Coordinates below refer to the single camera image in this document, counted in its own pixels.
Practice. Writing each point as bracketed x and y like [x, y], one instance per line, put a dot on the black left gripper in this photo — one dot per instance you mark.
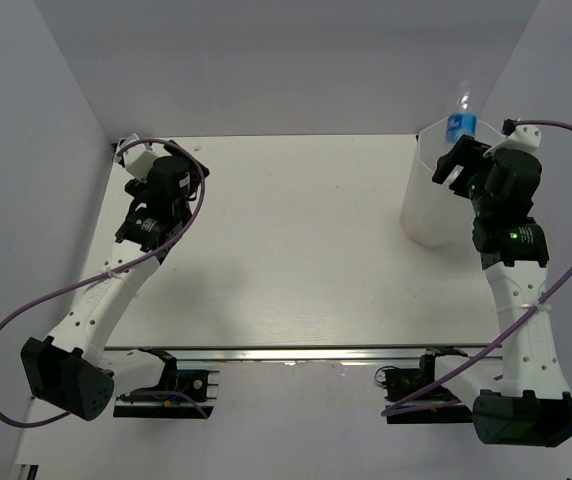
[193, 169]

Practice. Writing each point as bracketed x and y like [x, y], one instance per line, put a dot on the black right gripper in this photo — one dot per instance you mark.
[466, 153]

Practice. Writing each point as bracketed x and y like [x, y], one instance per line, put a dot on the water bottle with blue label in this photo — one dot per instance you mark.
[462, 120]

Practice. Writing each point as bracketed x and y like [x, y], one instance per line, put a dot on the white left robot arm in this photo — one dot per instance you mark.
[69, 368]

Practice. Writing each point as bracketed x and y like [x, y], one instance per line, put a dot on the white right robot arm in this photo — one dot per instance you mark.
[531, 405]

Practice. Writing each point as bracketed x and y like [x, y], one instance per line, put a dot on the white translucent plastic bin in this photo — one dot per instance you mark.
[431, 215]

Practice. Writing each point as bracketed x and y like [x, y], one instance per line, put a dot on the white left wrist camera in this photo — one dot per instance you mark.
[137, 160]

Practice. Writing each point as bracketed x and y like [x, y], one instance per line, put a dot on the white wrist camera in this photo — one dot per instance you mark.
[525, 138]
[137, 160]

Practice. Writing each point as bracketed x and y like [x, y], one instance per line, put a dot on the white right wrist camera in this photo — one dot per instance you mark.
[525, 138]

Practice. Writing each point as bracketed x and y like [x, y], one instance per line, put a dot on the aluminium table frame rail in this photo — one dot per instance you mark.
[293, 354]

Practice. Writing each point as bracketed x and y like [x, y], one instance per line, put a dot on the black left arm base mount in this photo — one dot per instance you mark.
[151, 383]

